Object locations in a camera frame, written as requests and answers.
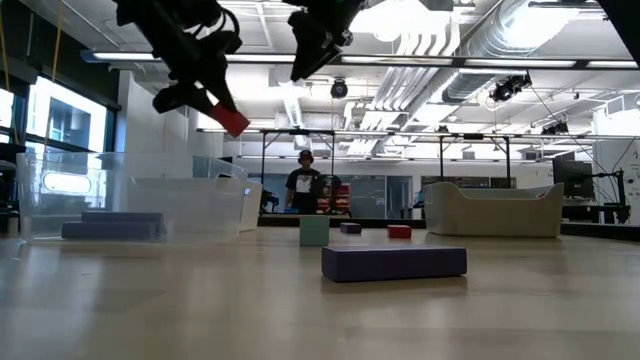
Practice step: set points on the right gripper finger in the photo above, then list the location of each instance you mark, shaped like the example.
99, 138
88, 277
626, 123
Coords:
307, 62

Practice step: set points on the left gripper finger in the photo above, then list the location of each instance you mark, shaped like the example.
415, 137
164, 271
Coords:
220, 90
180, 97

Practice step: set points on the red block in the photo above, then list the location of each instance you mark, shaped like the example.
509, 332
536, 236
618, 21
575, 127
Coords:
231, 121
399, 231

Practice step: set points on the purple block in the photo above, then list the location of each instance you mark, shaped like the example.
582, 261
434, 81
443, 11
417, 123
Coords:
394, 262
122, 216
109, 231
350, 227

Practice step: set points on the clear plastic bin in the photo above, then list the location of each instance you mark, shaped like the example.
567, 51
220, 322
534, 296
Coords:
50, 200

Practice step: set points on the teal block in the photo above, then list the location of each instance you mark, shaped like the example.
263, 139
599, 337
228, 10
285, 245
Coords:
314, 231

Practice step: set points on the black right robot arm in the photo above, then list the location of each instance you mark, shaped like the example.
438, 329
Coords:
630, 15

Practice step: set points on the round black ceiling spotlight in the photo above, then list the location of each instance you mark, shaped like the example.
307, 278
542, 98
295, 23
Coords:
339, 88

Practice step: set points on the large window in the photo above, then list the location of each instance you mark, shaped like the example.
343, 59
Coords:
65, 115

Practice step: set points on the person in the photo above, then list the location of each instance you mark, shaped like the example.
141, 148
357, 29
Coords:
304, 187

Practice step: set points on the red tool cabinet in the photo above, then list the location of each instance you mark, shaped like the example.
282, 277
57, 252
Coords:
342, 197

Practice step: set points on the black ceiling spotlight cluster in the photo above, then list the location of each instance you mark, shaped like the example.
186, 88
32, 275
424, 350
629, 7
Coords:
556, 129
509, 88

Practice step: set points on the light grey plastic bin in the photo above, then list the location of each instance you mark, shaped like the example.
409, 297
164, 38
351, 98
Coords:
492, 215

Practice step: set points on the black computer monitor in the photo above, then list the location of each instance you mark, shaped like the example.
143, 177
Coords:
572, 177

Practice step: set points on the black metal gantry frame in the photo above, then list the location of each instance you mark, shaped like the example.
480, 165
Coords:
280, 132
475, 136

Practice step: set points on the black ceiling light rail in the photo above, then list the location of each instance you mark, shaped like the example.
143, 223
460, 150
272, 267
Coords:
400, 60

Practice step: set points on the silver ventilation duct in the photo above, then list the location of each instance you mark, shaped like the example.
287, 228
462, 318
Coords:
525, 25

